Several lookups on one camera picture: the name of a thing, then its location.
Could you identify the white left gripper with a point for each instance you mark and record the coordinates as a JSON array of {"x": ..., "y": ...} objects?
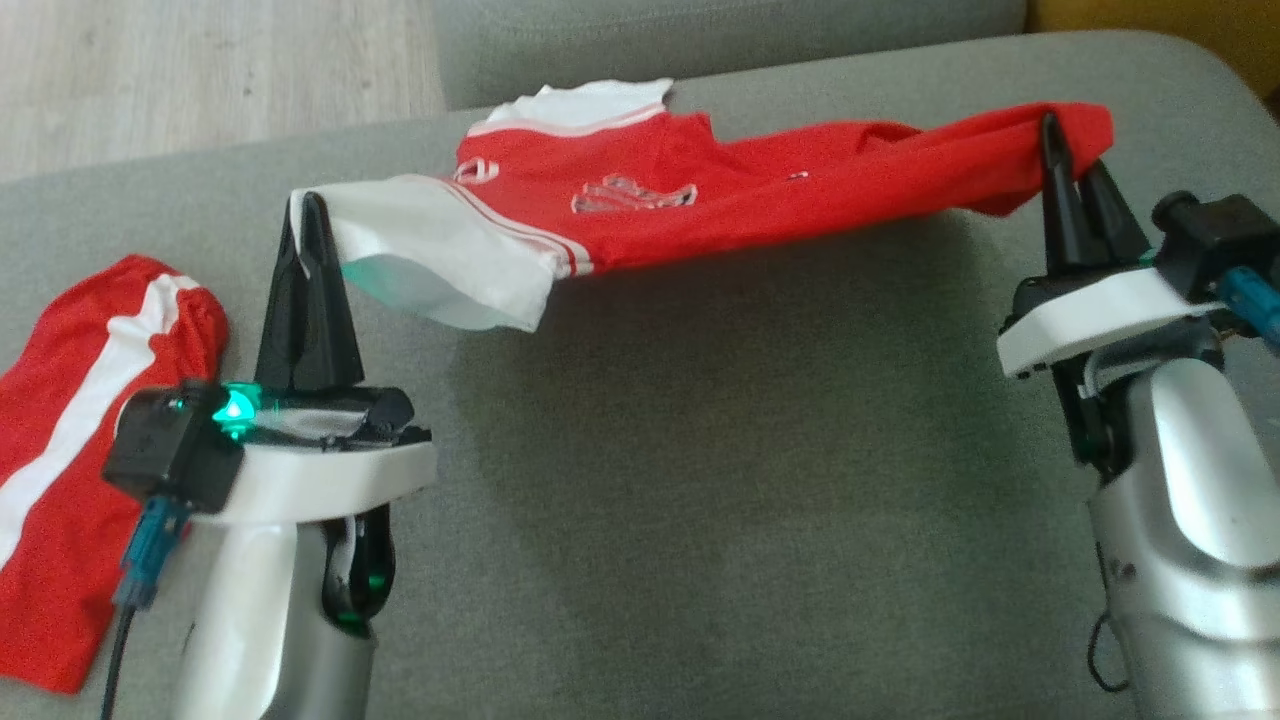
[{"x": 320, "y": 475}]

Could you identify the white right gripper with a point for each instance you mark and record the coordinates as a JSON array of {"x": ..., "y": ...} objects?
[{"x": 1090, "y": 315}]

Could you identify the red shorts with white stripe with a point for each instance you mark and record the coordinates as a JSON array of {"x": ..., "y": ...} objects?
[{"x": 60, "y": 560}]

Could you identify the red jersey with white sleeves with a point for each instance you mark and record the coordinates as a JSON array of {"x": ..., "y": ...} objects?
[{"x": 700, "y": 200}]

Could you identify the mustard yellow upholstered furniture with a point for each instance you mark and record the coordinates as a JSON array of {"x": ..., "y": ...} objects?
[{"x": 1150, "y": 30}]

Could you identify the grey sofa cushion with seam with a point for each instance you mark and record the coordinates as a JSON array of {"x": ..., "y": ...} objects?
[{"x": 700, "y": 40}]

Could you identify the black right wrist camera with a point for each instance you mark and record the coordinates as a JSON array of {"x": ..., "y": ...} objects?
[{"x": 1220, "y": 240}]

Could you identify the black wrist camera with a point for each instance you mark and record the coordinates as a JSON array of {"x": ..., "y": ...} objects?
[
  {"x": 1220, "y": 240},
  {"x": 165, "y": 450}
]

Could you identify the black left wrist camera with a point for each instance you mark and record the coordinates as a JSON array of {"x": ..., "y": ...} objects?
[{"x": 165, "y": 450}]

